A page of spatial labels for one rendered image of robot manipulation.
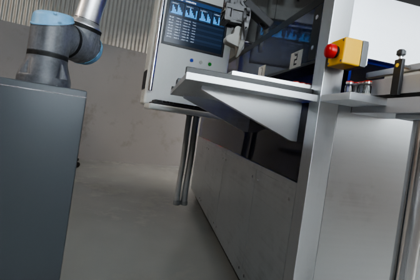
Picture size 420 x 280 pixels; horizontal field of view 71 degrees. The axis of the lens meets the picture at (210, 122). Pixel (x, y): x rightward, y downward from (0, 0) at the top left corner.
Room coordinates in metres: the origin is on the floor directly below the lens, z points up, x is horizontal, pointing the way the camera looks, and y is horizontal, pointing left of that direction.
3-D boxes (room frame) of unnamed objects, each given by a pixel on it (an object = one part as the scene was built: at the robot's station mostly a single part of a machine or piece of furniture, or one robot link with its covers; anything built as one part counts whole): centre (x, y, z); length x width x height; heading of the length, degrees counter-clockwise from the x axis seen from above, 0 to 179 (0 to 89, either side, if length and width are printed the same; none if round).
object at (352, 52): (0.83, -0.35, 0.99); 0.08 x 0.07 x 0.07; 101
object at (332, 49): (0.82, -0.31, 0.99); 0.04 x 0.04 x 0.04; 11
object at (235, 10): (0.94, -0.03, 1.12); 0.09 x 0.08 x 0.12; 101
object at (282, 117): (0.95, -0.12, 0.79); 0.34 x 0.03 x 0.13; 101
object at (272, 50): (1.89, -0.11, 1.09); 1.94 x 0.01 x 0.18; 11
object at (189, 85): (1.20, -0.08, 0.87); 0.70 x 0.48 x 0.02; 11
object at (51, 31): (0.93, 0.53, 0.96); 0.13 x 0.12 x 0.14; 168
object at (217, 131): (1.91, -0.11, 0.73); 1.98 x 0.01 x 0.25; 11
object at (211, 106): (1.44, -0.02, 0.79); 0.34 x 0.03 x 0.13; 101
